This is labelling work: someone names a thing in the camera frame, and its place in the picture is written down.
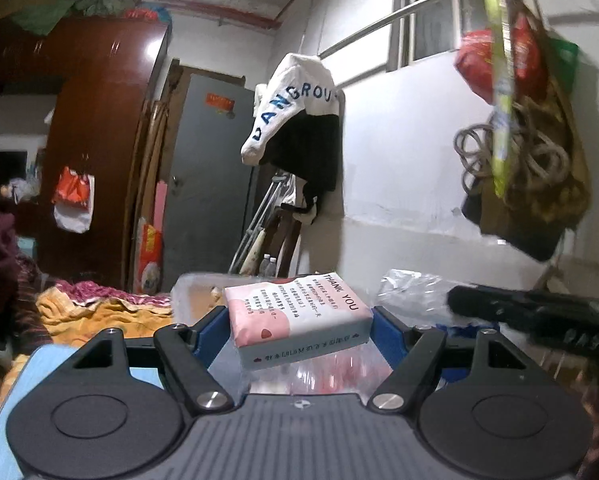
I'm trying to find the red white plastic bag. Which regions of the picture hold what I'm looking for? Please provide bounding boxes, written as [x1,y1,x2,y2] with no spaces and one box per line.
[52,166,96,233]

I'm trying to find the yellow green strip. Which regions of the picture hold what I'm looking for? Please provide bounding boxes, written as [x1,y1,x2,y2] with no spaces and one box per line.
[481,0,516,198]

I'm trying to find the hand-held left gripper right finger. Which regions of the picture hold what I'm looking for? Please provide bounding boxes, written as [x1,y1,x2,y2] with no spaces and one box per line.
[367,306,547,411]

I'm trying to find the metal hanging rod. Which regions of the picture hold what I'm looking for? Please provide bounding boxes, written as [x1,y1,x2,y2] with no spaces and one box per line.
[318,0,580,58]

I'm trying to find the grey metal door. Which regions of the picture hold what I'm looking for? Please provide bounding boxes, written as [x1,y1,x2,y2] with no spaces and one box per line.
[159,72,257,293]

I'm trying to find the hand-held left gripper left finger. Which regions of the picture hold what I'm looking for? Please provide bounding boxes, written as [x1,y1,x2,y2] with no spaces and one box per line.
[54,306,235,417]

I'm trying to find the red hanging bag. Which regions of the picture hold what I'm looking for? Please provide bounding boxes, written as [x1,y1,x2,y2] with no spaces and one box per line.
[453,12,550,106]

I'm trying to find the yellow blanket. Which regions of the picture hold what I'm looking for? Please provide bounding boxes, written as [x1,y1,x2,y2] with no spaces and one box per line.
[35,282,176,347]

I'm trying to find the coiled rope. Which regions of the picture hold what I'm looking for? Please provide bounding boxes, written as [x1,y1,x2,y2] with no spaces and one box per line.
[454,97,573,196]

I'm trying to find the brown hanging bag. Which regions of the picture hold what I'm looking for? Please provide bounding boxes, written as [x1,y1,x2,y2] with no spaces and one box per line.
[460,75,593,262]

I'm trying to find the metal crutches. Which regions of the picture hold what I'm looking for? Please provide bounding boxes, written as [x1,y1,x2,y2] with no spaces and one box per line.
[228,172,292,276]

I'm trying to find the window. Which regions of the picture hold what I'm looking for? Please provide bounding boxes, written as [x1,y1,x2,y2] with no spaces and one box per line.
[387,0,500,73]

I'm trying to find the clear plastic bag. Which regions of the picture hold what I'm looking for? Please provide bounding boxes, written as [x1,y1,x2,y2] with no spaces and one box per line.
[377,268,463,333]

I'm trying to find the pink white tissue packet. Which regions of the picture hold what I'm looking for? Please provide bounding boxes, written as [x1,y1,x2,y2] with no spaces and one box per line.
[222,272,373,372]

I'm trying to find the black hanging garment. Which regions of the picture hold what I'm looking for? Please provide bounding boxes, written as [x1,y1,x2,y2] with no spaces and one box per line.
[262,112,341,196]

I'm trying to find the black monitor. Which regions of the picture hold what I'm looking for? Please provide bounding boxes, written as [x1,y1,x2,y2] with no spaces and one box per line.
[0,150,29,193]

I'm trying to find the white plastic lattice basket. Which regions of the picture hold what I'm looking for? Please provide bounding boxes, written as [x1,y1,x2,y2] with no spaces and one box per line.
[172,271,396,398]

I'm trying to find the orange printed sack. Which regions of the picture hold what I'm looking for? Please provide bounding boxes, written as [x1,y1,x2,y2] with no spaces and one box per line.
[135,217,164,295]

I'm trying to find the white lettered sweater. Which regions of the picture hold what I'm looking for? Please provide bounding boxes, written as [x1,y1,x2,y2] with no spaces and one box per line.
[240,52,340,167]

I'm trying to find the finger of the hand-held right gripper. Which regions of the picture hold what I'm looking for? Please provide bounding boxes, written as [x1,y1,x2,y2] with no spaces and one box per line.
[446,285,580,333]

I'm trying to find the pink board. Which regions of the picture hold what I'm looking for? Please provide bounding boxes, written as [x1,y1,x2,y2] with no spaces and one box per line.
[152,181,169,238]

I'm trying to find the brown wooden wardrobe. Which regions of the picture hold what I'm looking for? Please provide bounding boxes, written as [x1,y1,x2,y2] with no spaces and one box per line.
[0,15,172,293]

